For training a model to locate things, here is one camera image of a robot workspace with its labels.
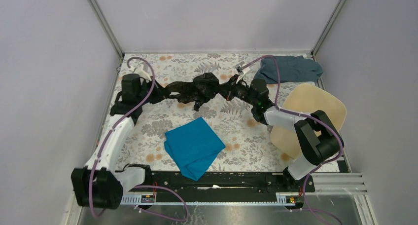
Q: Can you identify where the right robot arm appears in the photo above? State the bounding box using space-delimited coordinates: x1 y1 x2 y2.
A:
220 79 347 191

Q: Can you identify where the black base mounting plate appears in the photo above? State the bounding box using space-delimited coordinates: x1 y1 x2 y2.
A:
128 171 315 200

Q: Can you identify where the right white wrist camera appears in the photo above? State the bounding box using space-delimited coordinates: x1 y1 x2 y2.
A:
234 61 250 83

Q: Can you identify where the black trash bag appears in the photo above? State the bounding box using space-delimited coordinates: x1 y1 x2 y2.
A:
164 73 238 111

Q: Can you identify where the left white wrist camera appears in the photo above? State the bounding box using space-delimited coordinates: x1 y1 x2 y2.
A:
128 62 152 81

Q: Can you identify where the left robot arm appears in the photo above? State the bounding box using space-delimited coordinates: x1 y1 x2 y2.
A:
71 74 161 209

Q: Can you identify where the beige plastic trash bin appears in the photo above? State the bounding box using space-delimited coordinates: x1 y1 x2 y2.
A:
269 83 348 160

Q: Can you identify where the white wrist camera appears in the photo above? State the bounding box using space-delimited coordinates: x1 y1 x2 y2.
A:
234 61 250 83
128 62 152 81

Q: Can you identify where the bright blue folded cloth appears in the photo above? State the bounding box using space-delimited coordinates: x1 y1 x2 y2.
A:
164 117 225 181

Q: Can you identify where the white slotted cable duct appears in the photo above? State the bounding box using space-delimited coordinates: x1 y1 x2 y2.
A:
120 193 303 206

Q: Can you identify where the floral patterned table mat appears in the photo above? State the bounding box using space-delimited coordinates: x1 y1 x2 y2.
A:
92 52 341 173

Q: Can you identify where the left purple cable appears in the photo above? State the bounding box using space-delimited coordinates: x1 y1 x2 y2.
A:
88 56 190 222

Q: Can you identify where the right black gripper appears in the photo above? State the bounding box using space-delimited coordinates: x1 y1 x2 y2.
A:
214 74 257 107

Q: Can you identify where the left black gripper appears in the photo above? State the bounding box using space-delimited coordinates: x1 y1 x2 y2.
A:
136 75 171 105

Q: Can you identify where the dark teal crumpled cloth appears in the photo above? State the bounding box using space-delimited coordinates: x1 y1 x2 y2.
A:
254 56 323 84

